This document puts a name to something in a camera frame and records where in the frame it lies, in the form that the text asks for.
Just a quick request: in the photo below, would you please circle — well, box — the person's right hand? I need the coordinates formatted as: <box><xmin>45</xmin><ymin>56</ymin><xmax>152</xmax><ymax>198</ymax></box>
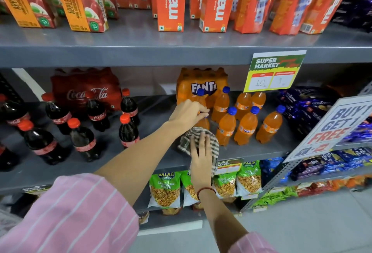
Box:
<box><xmin>189</xmin><ymin>131</ymin><xmax>216</xmax><ymax>193</ymax></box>

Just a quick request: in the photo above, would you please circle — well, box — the person's left hand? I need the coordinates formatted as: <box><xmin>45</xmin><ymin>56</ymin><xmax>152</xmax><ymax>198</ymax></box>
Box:
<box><xmin>169</xmin><ymin>99</ymin><xmax>210</xmax><ymax>135</ymax></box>

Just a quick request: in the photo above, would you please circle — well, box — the blue-capped orange soda bottle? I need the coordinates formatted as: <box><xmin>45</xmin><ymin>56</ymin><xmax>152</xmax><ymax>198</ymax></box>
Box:
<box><xmin>193</xmin><ymin>88</ymin><xmax>210</xmax><ymax>131</ymax></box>

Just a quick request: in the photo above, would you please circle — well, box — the striped checked cleaning cloth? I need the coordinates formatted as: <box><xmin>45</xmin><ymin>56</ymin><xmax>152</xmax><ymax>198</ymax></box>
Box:
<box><xmin>178</xmin><ymin>127</ymin><xmax>220</xmax><ymax>175</ymax></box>

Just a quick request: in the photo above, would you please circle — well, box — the person's right forearm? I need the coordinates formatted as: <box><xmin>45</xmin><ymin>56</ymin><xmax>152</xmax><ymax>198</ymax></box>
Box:
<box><xmin>198</xmin><ymin>189</ymin><xmax>250</xmax><ymax>246</ymax></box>

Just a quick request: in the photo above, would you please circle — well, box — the person's left forearm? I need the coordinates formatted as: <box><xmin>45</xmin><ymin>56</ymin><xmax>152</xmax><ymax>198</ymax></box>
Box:
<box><xmin>94</xmin><ymin>120</ymin><xmax>186</xmax><ymax>207</ymax></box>

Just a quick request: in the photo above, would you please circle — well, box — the shrink-wrapped orange soda multipack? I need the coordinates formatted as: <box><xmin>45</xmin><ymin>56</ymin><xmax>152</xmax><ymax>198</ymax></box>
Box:
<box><xmin>176</xmin><ymin>67</ymin><xmax>229</xmax><ymax>108</ymax></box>

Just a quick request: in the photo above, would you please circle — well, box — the small shelf price label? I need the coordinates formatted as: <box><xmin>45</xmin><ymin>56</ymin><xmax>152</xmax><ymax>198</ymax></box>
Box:
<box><xmin>216</xmin><ymin>159</ymin><xmax>244</xmax><ymax>175</ymax></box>
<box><xmin>23</xmin><ymin>185</ymin><xmax>52</xmax><ymax>195</ymax></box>

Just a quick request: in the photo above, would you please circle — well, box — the green white snack packet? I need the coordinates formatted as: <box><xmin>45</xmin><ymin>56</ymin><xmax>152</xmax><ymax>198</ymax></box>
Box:
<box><xmin>236</xmin><ymin>160</ymin><xmax>263</xmax><ymax>197</ymax></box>
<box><xmin>180</xmin><ymin>170</ymin><xmax>201</xmax><ymax>207</ymax></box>
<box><xmin>148</xmin><ymin>172</ymin><xmax>182</xmax><ymax>210</ymax></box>
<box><xmin>213</xmin><ymin>172</ymin><xmax>238</xmax><ymax>199</ymax></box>

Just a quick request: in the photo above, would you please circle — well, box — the group of orange soda bottles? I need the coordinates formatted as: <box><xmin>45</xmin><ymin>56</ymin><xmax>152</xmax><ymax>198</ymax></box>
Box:
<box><xmin>211</xmin><ymin>86</ymin><xmax>287</xmax><ymax>146</ymax></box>

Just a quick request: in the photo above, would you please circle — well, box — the grey perforated shelf rack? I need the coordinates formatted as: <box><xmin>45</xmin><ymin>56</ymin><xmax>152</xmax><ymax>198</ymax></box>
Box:
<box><xmin>241</xmin><ymin>81</ymin><xmax>372</xmax><ymax>213</ymax></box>

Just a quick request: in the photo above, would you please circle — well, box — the green yellow price sign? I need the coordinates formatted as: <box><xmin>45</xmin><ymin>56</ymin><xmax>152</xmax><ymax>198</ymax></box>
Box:
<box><xmin>244</xmin><ymin>50</ymin><xmax>307</xmax><ymax>93</ymax></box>

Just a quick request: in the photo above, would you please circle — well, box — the row of green snack packets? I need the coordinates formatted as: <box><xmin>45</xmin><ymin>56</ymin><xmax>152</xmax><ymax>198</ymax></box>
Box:
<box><xmin>252</xmin><ymin>187</ymin><xmax>298</xmax><ymax>209</ymax></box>

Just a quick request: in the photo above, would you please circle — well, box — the grey metal shelf rack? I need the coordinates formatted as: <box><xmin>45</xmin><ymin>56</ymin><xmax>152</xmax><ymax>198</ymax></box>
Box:
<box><xmin>0</xmin><ymin>9</ymin><xmax>372</xmax><ymax>227</ymax></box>

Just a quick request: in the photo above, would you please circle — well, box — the pile of purple chocolate packets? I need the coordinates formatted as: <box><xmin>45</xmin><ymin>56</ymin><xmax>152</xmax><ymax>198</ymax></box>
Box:
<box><xmin>276</xmin><ymin>86</ymin><xmax>372</xmax><ymax>143</ymax></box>

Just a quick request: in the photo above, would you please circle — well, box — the row of orange juice cartons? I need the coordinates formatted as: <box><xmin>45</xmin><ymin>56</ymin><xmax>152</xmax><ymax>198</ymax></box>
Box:
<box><xmin>111</xmin><ymin>0</ymin><xmax>357</xmax><ymax>36</ymax></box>

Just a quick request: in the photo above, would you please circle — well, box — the red shrink-wrapped cola multipack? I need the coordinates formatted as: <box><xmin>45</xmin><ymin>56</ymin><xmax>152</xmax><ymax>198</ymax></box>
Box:
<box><xmin>51</xmin><ymin>67</ymin><xmax>122</xmax><ymax>112</ymax></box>

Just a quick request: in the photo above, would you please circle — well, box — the row of blue snack packets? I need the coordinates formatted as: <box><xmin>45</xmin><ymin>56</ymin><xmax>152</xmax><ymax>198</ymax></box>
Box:
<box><xmin>259</xmin><ymin>147</ymin><xmax>372</xmax><ymax>184</ymax></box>

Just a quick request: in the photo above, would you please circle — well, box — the white promotional offer sign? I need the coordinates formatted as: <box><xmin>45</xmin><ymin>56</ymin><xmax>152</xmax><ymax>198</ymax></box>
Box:
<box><xmin>283</xmin><ymin>95</ymin><xmax>372</xmax><ymax>163</ymax></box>

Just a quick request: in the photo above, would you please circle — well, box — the row of orange snack packets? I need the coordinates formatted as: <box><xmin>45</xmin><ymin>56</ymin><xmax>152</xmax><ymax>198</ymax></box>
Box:
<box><xmin>296</xmin><ymin>175</ymin><xmax>368</xmax><ymax>198</ymax></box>

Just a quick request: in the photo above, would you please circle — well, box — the pink striped shirt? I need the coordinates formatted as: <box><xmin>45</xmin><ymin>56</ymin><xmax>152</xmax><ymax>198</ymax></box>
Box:
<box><xmin>0</xmin><ymin>173</ymin><xmax>278</xmax><ymax>253</ymax></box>

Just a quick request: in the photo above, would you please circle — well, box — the group of dark cola bottles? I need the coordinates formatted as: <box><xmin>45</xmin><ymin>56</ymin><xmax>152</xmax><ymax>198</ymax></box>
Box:
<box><xmin>0</xmin><ymin>88</ymin><xmax>140</xmax><ymax>172</ymax></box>

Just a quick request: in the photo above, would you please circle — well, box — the pile of dark purple packets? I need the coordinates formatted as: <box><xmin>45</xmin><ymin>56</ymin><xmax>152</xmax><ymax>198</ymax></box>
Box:
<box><xmin>331</xmin><ymin>0</ymin><xmax>372</xmax><ymax>33</ymax></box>

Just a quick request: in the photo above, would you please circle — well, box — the red thread bracelet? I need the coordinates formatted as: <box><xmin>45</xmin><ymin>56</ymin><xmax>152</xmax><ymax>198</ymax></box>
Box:
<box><xmin>197</xmin><ymin>187</ymin><xmax>217</xmax><ymax>201</ymax></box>

